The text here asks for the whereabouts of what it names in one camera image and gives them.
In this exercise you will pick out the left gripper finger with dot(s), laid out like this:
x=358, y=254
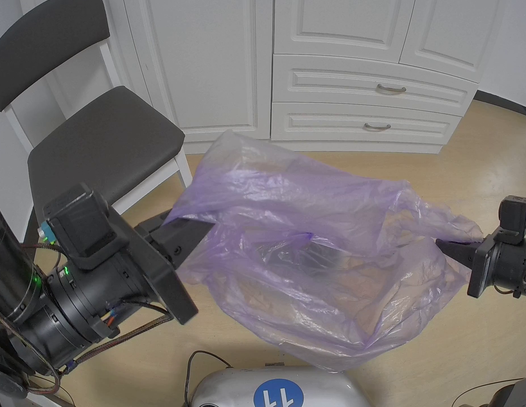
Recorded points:
x=155, y=226
x=182, y=240

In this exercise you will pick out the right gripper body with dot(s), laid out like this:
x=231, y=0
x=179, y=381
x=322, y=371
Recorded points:
x=483, y=265

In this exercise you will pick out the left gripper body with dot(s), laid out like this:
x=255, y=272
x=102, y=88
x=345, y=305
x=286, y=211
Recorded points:
x=136, y=278

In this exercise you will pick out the purple plastic bag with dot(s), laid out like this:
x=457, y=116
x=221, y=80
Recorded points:
x=330, y=210

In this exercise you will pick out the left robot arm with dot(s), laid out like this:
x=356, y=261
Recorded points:
x=34, y=324

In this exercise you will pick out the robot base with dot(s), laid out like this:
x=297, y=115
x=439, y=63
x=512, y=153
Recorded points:
x=280, y=388

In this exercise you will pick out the dark grey white chair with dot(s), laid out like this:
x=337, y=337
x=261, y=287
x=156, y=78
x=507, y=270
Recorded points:
x=102, y=142

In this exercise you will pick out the white wardrobe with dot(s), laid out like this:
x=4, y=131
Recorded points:
x=339, y=15

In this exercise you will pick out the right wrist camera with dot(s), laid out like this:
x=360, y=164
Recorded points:
x=515, y=216

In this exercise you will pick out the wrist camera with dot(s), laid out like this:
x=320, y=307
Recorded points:
x=80, y=223
x=515, y=216

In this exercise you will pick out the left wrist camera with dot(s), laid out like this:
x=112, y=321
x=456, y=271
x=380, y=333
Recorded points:
x=80, y=223

